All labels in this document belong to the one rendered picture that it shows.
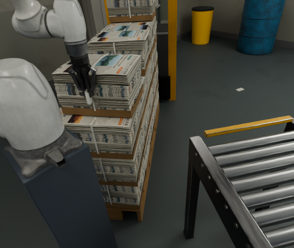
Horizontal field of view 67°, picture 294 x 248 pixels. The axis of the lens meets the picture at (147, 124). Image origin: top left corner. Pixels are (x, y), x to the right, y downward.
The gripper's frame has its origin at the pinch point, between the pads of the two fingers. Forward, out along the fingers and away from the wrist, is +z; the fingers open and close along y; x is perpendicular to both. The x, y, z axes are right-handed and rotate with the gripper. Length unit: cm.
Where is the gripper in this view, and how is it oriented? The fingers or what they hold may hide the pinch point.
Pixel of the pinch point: (88, 97)
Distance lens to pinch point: 108.9
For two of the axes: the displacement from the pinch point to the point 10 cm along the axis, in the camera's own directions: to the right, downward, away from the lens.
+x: -1.3, 5.7, -8.1
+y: -9.9, -0.3, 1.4
